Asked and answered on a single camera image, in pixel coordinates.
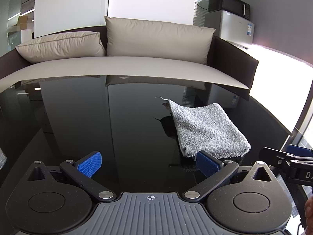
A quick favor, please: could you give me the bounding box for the grey terry towel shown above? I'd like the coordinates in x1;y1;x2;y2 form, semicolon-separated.
159;97;251;159

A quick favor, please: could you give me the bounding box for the person's hand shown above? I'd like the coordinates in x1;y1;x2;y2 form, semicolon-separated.
305;197;313;234

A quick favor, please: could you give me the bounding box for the dark sofa with beige seat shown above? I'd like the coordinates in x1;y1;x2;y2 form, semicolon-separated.
1;25;258;99

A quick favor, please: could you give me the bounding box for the small beige side cushion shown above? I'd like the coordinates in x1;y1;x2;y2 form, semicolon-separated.
15;31;106;63

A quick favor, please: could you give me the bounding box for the silver mini fridge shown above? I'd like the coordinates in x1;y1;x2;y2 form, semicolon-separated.
204;11;255;49

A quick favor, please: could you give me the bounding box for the large beige back cushion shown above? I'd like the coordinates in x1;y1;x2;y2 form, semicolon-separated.
104;16;215;64

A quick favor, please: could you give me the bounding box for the black microwave oven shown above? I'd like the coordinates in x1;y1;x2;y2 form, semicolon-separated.
208;0;250;20

